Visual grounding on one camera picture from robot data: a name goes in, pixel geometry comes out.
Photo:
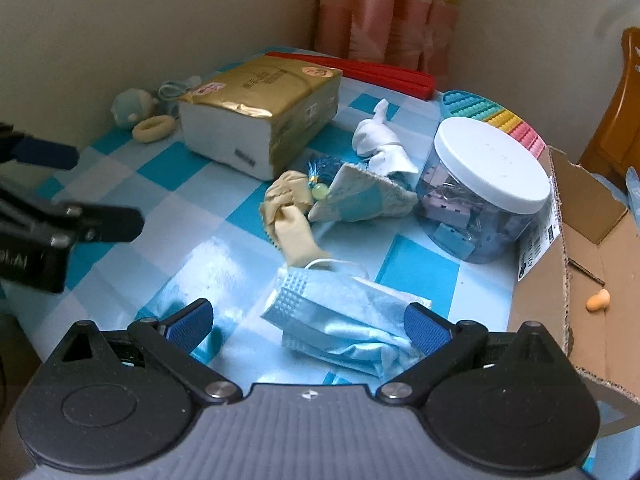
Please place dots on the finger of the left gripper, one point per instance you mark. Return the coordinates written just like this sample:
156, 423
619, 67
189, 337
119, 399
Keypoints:
17, 146
64, 224

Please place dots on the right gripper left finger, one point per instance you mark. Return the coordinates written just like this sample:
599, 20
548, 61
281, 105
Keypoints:
168, 344

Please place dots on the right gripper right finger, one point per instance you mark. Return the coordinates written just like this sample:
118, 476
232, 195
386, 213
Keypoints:
448, 349

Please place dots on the blue round plush toy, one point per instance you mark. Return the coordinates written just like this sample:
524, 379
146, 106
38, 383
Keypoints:
131, 107

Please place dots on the cream hair scrunchie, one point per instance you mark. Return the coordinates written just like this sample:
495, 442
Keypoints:
154, 129

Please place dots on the orange small toy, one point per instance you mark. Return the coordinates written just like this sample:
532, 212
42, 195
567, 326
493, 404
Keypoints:
599, 301

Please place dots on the blue patterned cloth pouch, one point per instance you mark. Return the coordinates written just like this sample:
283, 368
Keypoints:
356, 194

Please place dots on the blue tassel ball charm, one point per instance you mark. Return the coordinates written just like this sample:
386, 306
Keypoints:
321, 171

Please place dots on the blue checkered tablecloth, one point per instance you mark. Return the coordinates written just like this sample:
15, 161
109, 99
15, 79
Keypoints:
203, 238

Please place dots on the cardboard box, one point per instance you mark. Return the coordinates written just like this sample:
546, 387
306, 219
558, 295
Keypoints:
595, 245

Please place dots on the clear jar white lid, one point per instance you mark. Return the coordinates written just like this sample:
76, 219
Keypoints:
479, 190

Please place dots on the gold tissue pack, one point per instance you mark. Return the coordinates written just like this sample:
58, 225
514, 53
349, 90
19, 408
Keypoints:
258, 116

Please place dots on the rainbow pop-it toy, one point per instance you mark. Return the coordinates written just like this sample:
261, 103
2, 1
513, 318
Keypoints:
458, 103

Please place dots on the wooden headboard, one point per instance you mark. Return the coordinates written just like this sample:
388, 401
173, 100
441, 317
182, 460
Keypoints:
614, 148

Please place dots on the red folded fan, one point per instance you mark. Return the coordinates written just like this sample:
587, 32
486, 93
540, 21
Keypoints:
409, 82

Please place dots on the pink curtain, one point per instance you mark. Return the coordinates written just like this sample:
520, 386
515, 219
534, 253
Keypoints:
413, 34

